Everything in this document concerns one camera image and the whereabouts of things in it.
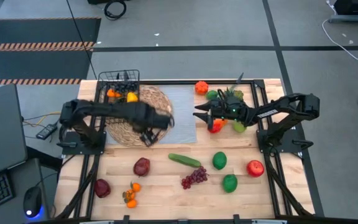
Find green cucumber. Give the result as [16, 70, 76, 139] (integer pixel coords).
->
[168, 152, 202, 169]

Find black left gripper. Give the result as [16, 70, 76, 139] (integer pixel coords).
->
[132, 101, 175, 147]

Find white floor cable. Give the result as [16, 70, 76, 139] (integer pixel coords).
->
[321, 0, 358, 62]

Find black wire basket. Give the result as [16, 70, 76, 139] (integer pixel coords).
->
[97, 69, 140, 124]

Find coiled black cable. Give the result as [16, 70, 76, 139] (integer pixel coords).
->
[103, 0, 127, 21]

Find grey metal stand leg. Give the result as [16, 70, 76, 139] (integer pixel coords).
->
[328, 0, 358, 24]

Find tangerine cluster with stem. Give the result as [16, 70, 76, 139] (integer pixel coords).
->
[122, 182, 142, 208]
[106, 88, 123, 99]

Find black aluminium rig frame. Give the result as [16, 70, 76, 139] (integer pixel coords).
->
[54, 78, 316, 224]

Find potted succulent plant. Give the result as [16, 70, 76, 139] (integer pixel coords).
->
[225, 72, 246, 102]

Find round woven placemat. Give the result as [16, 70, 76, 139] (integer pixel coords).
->
[104, 84, 174, 149]

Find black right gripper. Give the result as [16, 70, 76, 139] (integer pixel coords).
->
[193, 89, 251, 131]

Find black power adapter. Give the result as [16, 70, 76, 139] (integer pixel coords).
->
[35, 123, 58, 140]

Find grey desk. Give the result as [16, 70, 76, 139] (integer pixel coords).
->
[0, 157, 58, 224]

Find black computer mouse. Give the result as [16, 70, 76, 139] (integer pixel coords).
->
[22, 185, 43, 218]

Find thin black floor cable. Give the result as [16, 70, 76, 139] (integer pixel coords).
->
[65, 0, 93, 74]

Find red grape bunch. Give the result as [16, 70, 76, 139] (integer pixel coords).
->
[181, 166, 209, 190]

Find grey rectangular placemat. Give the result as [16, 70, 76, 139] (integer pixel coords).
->
[106, 84, 198, 146]

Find bright red apple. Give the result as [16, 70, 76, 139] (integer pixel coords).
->
[246, 159, 265, 178]

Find black hazard-striped floor mat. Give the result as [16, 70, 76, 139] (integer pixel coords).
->
[0, 17, 102, 85]

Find yellow cable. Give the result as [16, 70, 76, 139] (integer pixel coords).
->
[22, 111, 62, 127]

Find red orange mango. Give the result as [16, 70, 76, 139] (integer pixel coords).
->
[208, 118, 229, 134]

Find green pear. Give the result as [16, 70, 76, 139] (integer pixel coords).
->
[232, 120, 247, 134]

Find round green fruit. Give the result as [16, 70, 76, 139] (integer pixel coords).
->
[222, 174, 239, 194]
[212, 151, 228, 171]

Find dark grey monitor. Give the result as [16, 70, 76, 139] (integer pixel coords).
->
[0, 83, 28, 181]

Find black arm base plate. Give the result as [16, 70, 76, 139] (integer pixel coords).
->
[256, 129, 314, 154]
[56, 130, 107, 156]

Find black cabinet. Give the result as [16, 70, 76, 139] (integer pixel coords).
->
[334, 0, 358, 16]

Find dark red apple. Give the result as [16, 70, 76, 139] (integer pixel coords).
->
[133, 157, 151, 177]
[94, 179, 112, 199]

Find dark grape bunch with leaf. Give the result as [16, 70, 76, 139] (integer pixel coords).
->
[114, 82, 130, 95]

